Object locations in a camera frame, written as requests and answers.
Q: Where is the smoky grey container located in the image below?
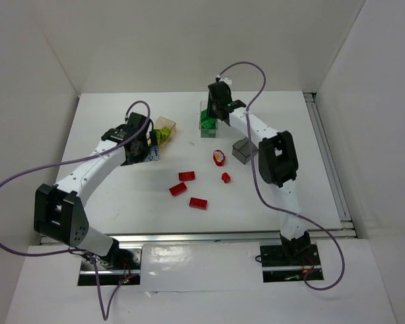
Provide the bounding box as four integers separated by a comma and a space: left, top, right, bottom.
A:
232, 138, 258, 165

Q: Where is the aluminium side rail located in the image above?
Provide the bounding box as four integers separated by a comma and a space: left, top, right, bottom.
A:
303, 92, 356, 237

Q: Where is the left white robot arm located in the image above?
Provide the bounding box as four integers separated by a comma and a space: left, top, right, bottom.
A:
34, 113, 160, 269

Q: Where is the small red lego brick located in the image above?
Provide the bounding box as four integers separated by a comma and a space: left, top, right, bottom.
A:
221, 172, 231, 184

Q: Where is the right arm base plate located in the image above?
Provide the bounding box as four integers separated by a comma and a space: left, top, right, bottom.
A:
254, 244, 324, 283

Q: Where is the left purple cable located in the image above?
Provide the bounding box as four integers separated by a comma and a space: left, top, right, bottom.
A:
0, 99, 153, 321

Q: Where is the red rounded lego brick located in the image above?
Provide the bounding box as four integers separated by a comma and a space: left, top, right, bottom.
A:
169, 182, 187, 196

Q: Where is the amber transparent container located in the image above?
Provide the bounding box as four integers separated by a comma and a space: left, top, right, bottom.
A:
149, 116, 176, 150

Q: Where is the red flower lego piece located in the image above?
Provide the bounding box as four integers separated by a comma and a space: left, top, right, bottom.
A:
213, 150, 226, 167

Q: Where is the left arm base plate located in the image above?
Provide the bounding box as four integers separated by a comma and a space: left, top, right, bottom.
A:
78, 246, 142, 287

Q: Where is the lime lego brick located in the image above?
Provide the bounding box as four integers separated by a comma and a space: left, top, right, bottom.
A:
157, 127, 171, 142
149, 130, 159, 146

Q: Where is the clear transparent container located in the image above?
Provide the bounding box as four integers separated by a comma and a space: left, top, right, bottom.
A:
198, 101, 218, 138

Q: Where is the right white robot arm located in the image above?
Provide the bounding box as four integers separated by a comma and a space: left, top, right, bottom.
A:
207, 76, 311, 264

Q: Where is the aluminium front rail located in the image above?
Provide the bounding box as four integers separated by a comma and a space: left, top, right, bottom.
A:
38, 229, 284, 245

